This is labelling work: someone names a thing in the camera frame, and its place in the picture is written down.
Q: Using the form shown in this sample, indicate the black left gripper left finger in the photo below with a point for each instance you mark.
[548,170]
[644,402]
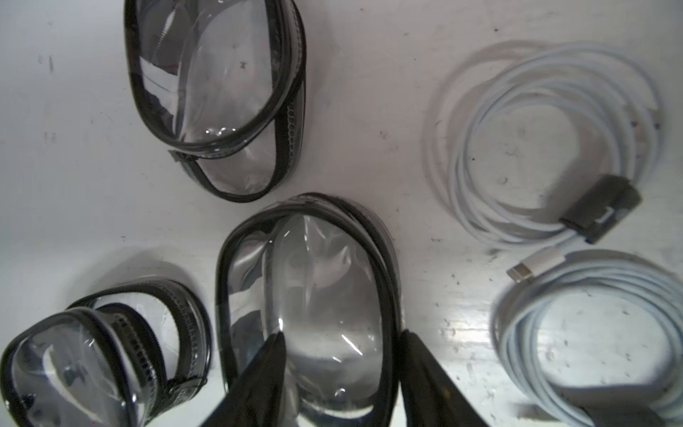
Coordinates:
[255,398]

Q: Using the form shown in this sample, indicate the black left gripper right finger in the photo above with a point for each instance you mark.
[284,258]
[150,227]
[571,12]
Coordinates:
[430,397]

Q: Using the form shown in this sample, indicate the clear pouch black zipper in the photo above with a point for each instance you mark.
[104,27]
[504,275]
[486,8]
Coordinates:
[322,271]

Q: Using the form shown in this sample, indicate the clear pouch left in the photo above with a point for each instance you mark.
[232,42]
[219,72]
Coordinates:
[120,357]

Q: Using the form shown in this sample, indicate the clear pouch far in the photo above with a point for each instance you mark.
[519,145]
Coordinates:
[223,85]

